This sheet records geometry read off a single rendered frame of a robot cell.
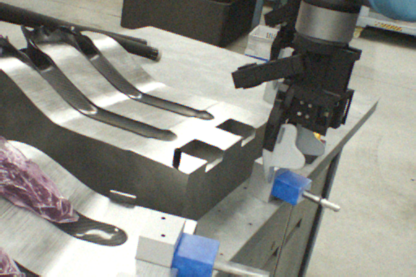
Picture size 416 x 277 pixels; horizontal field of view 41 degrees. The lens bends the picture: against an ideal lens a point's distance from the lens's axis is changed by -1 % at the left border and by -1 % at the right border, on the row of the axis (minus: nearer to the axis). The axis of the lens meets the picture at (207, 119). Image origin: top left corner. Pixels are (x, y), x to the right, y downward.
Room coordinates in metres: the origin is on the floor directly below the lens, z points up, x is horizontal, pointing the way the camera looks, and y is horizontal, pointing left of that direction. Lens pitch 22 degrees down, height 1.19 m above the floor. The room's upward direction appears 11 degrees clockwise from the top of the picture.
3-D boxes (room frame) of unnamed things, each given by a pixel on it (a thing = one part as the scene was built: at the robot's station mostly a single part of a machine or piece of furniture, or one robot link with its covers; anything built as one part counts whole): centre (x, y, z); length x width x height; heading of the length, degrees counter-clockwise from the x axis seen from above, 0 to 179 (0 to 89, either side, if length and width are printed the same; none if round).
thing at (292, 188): (0.72, -0.15, 0.83); 0.13 x 0.05 x 0.05; 59
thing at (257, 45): (3.95, -0.50, 0.28); 0.61 x 0.41 x 0.15; 77
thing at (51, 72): (0.79, 0.17, 0.92); 0.35 x 0.16 x 0.09; 66
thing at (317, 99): (0.73, -0.13, 0.99); 0.09 x 0.08 x 0.12; 59
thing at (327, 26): (0.74, -0.13, 1.07); 0.08 x 0.08 x 0.05
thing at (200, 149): (0.66, 0.00, 0.87); 0.05 x 0.05 x 0.04; 66
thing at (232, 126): (0.76, -0.04, 0.87); 0.05 x 0.05 x 0.04; 66
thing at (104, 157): (0.81, 0.18, 0.87); 0.50 x 0.26 x 0.14; 66
